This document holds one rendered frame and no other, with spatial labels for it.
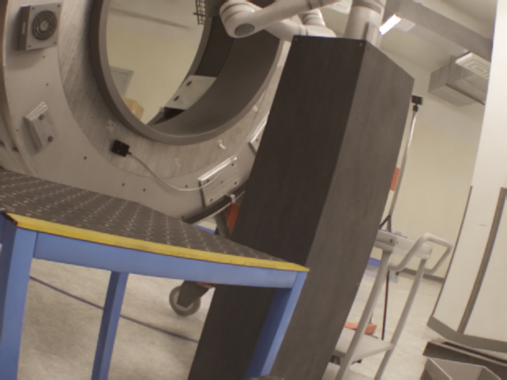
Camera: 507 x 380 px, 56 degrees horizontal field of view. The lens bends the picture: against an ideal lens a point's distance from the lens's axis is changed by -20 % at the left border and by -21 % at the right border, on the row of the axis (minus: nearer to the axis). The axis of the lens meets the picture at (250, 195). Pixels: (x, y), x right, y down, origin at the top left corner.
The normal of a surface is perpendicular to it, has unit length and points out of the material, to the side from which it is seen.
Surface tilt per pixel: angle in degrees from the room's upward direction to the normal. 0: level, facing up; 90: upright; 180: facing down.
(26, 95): 90
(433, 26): 90
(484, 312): 90
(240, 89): 67
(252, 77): 74
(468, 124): 90
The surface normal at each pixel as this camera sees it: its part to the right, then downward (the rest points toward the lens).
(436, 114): 0.05, 0.03
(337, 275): 0.66, 0.22
